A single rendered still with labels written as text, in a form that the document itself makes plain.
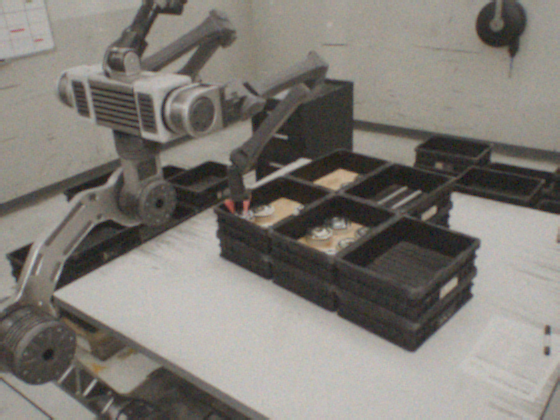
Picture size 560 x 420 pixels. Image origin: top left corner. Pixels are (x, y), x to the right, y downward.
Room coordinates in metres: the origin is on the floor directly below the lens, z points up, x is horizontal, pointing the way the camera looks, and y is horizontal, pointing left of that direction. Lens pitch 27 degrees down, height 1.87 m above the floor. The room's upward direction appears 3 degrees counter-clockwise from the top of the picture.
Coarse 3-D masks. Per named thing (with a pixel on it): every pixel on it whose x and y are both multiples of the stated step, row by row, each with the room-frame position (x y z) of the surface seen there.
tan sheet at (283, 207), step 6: (282, 198) 2.19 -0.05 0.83; (270, 204) 2.14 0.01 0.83; (276, 204) 2.13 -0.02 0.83; (282, 204) 2.13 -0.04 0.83; (288, 204) 2.13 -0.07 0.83; (294, 204) 2.12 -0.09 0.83; (300, 204) 2.12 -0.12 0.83; (276, 210) 2.08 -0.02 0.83; (282, 210) 2.07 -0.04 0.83; (288, 210) 2.07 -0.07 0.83; (276, 216) 2.02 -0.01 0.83; (282, 216) 2.02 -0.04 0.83; (270, 222) 1.97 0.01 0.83
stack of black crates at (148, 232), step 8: (176, 208) 2.94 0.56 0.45; (184, 208) 2.89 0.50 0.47; (192, 208) 2.86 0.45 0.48; (176, 216) 2.94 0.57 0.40; (184, 216) 2.90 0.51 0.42; (192, 216) 2.78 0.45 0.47; (144, 224) 2.88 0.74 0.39; (160, 224) 2.89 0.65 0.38; (168, 224) 2.88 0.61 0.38; (176, 224) 2.69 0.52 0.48; (144, 232) 2.80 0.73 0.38; (152, 232) 2.80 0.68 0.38; (160, 232) 2.61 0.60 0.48; (144, 240) 2.53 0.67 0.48
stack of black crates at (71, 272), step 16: (96, 224) 2.64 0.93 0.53; (112, 224) 2.66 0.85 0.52; (96, 240) 2.54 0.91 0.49; (112, 240) 2.38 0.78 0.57; (128, 240) 2.46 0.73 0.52; (80, 256) 2.24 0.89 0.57; (96, 256) 2.31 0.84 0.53; (112, 256) 2.37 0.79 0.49; (64, 272) 2.28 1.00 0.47; (80, 272) 2.24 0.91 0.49; (80, 320) 2.28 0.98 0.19
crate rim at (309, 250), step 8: (328, 200) 1.95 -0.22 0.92; (352, 200) 1.93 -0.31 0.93; (360, 200) 1.92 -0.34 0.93; (312, 208) 1.88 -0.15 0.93; (376, 208) 1.85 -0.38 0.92; (384, 208) 1.84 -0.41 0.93; (296, 216) 1.82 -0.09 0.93; (280, 224) 1.76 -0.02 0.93; (384, 224) 1.72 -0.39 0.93; (272, 232) 1.71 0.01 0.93; (368, 232) 1.67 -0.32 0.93; (280, 240) 1.68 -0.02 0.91; (288, 240) 1.65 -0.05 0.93; (296, 240) 1.64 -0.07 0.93; (360, 240) 1.62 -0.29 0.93; (296, 248) 1.62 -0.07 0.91; (304, 248) 1.60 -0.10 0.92; (312, 248) 1.58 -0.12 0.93; (344, 248) 1.57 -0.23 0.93; (320, 256) 1.55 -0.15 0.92; (328, 256) 1.53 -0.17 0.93
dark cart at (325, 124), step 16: (336, 80) 3.94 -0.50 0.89; (272, 96) 3.73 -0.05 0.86; (320, 96) 3.55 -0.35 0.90; (336, 96) 3.69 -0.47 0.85; (352, 96) 3.85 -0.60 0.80; (304, 112) 3.41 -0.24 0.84; (320, 112) 3.55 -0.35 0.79; (336, 112) 3.70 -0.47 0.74; (352, 112) 3.85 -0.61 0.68; (256, 128) 3.68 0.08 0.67; (288, 128) 3.51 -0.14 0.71; (304, 128) 3.41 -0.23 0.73; (320, 128) 3.55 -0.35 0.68; (336, 128) 3.70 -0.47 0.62; (352, 128) 3.85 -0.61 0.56; (272, 144) 3.60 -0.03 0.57; (288, 144) 3.51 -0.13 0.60; (304, 144) 3.41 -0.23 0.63; (320, 144) 3.54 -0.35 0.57; (336, 144) 3.70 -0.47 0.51; (352, 144) 3.86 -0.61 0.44; (272, 160) 3.60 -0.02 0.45; (288, 160) 3.52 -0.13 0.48; (256, 176) 3.68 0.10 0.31
